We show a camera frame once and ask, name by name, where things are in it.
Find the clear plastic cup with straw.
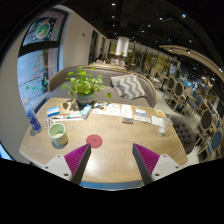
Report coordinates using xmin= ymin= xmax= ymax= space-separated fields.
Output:
xmin=158 ymin=113 xmax=174 ymax=136

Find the white printed leaflet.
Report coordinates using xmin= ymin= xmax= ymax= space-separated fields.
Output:
xmin=92 ymin=101 xmax=123 ymax=117

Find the group of ceiling lights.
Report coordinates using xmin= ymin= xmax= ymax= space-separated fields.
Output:
xmin=109 ymin=1 xmax=194 ymax=54

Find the pale green cup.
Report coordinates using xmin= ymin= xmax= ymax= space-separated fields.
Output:
xmin=47 ymin=122 xmax=69 ymax=147

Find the white rectangular box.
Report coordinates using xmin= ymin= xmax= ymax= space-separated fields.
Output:
xmin=120 ymin=104 xmax=134 ymax=125

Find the white pen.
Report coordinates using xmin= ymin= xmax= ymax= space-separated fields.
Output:
xmin=51 ymin=114 xmax=83 ymax=120

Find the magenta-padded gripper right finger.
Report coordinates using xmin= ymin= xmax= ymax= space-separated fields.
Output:
xmin=132 ymin=142 xmax=184 ymax=186

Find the white paper sheet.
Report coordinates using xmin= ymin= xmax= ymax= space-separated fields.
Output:
xmin=151 ymin=114 xmax=165 ymax=128

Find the person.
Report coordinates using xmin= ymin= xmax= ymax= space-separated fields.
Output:
xmin=111 ymin=54 xmax=127 ymax=68
xmin=95 ymin=53 xmax=107 ymax=65

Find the group of round-backed chairs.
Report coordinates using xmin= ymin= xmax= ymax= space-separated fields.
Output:
xmin=163 ymin=75 xmax=224 ymax=158

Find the flat round red coaster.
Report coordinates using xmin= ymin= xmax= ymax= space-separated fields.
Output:
xmin=85 ymin=133 xmax=104 ymax=149

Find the grey tufted chair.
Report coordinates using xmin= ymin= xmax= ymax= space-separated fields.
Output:
xmin=169 ymin=114 xmax=198 ymax=156

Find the blue and white small box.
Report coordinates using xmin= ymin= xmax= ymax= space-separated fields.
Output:
xmin=46 ymin=105 xmax=62 ymax=118

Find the stack of printed papers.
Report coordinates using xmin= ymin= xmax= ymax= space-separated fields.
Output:
xmin=133 ymin=108 xmax=153 ymax=124

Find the pill blister pack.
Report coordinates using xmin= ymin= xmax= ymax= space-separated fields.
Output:
xmin=43 ymin=117 xmax=56 ymax=129

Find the grey curved sofa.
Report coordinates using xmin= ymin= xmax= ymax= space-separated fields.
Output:
xmin=47 ymin=64 xmax=159 ymax=108

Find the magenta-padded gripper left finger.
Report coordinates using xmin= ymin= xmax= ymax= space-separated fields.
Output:
xmin=42 ymin=143 xmax=92 ymax=186

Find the yellow card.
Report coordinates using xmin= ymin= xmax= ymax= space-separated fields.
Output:
xmin=154 ymin=109 xmax=167 ymax=118

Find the grey chevron cushion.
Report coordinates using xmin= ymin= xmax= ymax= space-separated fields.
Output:
xmin=110 ymin=73 xmax=148 ymax=101

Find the green potted plant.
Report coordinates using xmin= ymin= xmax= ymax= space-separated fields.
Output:
xmin=61 ymin=66 xmax=113 ymax=107

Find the small blue-white carton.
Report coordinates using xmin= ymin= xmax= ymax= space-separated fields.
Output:
xmin=80 ymin=103 xmax=93 ymax=120

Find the clear blue-labelled water bottle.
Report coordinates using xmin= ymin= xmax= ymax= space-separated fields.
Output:
xmin=23 ymin=98 xmax=43 ymax=133

